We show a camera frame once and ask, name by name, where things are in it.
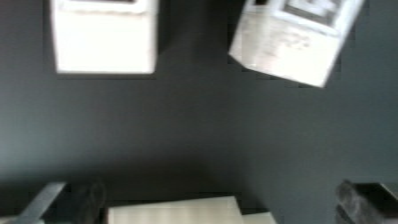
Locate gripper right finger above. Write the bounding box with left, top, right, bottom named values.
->
left=336, top=180, right=398, bottom=224

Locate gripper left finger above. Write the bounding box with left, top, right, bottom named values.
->
left=11, top=182, right=107, bottom=224

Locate white square tabletop tray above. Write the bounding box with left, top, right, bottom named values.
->
left=107, top=196, right=277, bottom=224

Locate white table leg with tag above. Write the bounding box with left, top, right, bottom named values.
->
left=229, top=0, right=364, bottom=87

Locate white table leg block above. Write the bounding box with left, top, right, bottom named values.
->
left=50, top=0, right=160, bottom=74

